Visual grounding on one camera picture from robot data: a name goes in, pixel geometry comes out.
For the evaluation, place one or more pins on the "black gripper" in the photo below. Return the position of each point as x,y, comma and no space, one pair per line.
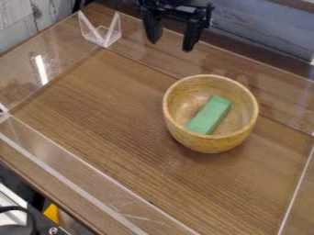
183,10

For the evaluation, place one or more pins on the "green rectangular block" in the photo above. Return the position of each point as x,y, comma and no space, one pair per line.
210,116

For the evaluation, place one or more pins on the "brown wooden bowl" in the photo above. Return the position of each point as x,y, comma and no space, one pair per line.
184,99

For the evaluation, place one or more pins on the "yellow and black device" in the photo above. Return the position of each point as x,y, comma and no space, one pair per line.
52,222

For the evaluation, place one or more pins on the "clear acrylic corner bracket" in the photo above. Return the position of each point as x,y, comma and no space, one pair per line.
100,35

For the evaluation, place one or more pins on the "clear acrylic front wall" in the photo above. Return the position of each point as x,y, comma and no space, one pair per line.
108,208

